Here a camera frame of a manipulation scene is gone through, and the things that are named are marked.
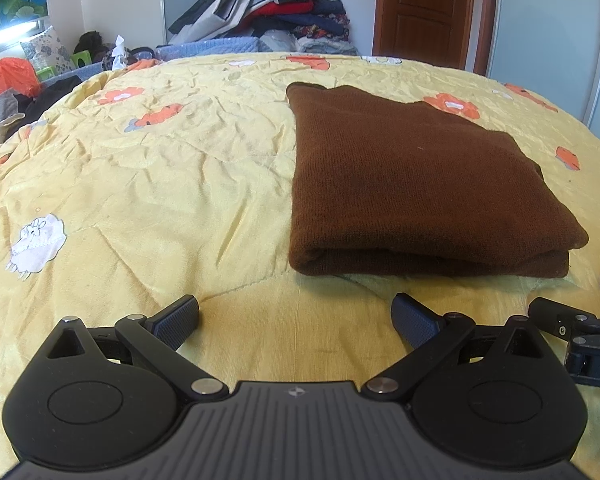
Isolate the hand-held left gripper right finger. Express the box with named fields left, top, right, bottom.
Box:
left=365, top=292, right=549, bottom=402

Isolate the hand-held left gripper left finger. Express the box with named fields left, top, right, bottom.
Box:
left=45, top=294, right=229, bottom=402

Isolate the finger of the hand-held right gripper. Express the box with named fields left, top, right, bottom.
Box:
left=528, top=297, right=600, bottom=338

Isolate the brown knit sweater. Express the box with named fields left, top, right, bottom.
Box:
left=286, top=81, right=590, bottom=278

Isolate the dark clothes heap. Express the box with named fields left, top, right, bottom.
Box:
left=10, top=75, right=83, bottom=126

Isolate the pile of mixed clothes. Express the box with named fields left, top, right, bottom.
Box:
left=167, top=0, right=361, bottom=56

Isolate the yellow floral bed quilt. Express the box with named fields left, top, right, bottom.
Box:
left=0, top=52, right=600, bottom=480

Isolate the white sliding wardrobe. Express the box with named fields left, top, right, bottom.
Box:
left=485, top=0, right=600, bottom=146

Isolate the blue quilted blanket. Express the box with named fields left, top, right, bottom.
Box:
left=47, top=37, right=261, bottom=86

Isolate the grey cloth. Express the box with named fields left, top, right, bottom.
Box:
left=0, top=89, right=26, bottom=129

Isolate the white crumpled tissue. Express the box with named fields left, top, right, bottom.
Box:
left=102, top=35, right=131, bottom=71

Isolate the green plastic stool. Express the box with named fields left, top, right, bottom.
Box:
left=35, top=50, right=92, bottom=81

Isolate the black cloth bundle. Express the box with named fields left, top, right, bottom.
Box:
left=74, top=31, right=110, bottom=63

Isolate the orange plastic bag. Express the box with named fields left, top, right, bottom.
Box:
left=0, top=57, right=42, bottom=106

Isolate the floral grey pillow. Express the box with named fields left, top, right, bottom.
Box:
left=20, top=25, right=76, bottom=73

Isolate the brown wooden door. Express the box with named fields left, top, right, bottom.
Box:
left=372, top=0, right=498, bottom=76

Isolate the grey framed panel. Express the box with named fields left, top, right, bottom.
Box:
left=160, top=0, right=237, bottom=46

